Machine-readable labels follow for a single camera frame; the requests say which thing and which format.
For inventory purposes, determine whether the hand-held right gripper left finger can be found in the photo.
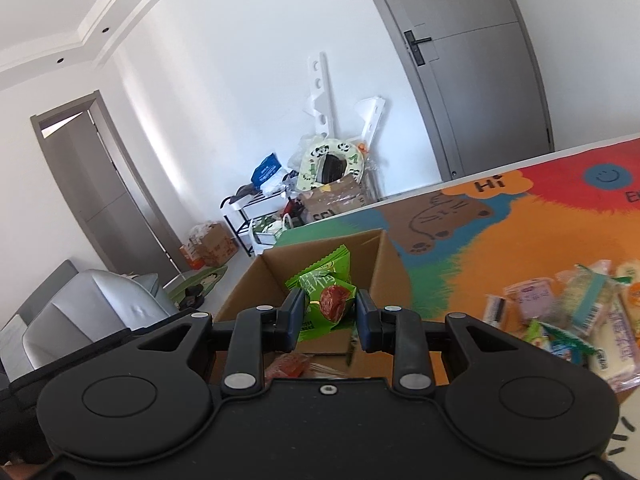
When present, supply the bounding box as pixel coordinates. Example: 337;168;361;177
125;286;307;399

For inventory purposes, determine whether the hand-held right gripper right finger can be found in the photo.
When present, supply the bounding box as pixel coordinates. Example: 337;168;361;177
356;289;531;399

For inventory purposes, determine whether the small green date packet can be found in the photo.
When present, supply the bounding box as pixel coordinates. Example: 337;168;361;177
285;244;358;343

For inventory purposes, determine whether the brown cardboard box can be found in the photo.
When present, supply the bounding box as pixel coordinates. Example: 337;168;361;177
210;228;413;391

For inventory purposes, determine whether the clear packet with teal stripe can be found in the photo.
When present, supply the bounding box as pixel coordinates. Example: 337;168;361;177
555;260;621;333

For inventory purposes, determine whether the orange sausage packet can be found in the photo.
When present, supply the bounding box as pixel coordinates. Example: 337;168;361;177
264;352;321;381

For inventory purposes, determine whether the white and green bag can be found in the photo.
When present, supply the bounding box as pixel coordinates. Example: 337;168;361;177
252;212;291;248

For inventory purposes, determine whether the printed cardboard box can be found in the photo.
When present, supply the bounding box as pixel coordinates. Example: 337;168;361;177
180;222;238;268

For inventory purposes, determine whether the grey sofa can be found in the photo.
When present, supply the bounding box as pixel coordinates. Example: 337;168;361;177
0;259;178;381

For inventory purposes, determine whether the worn cardboard box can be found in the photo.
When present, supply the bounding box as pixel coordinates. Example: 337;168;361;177
300;177;371;223

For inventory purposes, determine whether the small clear black-edged packet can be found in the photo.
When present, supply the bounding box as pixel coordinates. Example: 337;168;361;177
482;294;511;331

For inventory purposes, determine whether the black shoe rack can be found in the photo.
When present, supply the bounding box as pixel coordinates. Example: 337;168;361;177
222;192;296;258

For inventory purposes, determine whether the blue bag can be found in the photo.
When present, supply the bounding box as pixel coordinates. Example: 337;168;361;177
251;153;281;186

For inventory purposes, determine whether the colourful cartoon table mat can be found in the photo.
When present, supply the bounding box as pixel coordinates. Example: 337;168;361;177
290;144;640;461

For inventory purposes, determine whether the green packet with round print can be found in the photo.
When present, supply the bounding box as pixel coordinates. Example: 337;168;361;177
522;319;551;348

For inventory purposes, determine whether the panda print toilet seat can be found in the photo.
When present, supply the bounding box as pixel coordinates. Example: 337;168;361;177
297;137;368;188

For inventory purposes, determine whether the large green packet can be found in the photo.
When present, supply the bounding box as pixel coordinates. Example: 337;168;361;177
542;322;598;363

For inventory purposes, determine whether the short white board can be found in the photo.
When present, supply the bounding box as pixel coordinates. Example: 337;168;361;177
354;96;386;146

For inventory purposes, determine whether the tall white holed board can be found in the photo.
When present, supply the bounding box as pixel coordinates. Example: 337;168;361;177
301;51;333;138

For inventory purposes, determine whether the grey side door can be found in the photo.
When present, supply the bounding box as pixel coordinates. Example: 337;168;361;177
30;90;188;276

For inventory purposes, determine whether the black door handle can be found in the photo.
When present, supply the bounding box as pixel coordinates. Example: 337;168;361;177
404;30;432;66

